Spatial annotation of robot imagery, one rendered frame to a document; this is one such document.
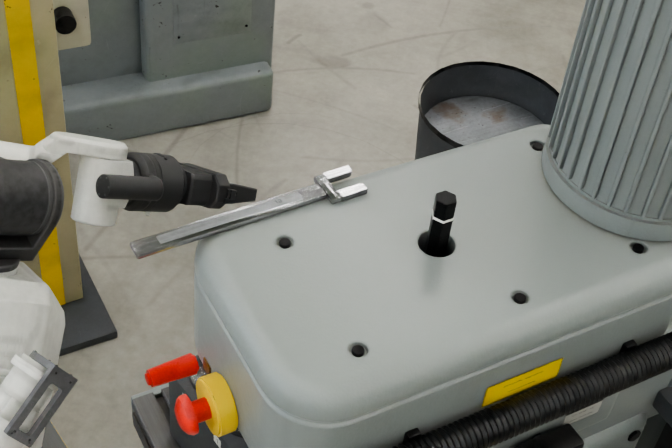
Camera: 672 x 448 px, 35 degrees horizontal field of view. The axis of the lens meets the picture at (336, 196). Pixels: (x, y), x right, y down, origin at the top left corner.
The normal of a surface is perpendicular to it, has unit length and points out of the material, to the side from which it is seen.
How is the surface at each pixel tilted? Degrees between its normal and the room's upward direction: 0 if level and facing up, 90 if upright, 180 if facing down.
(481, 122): 0
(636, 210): 90
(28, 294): 28
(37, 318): 57
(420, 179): 0
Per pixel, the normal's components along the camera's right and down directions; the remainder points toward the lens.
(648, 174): -0.33, 0.61
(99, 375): 0.09, -0.74
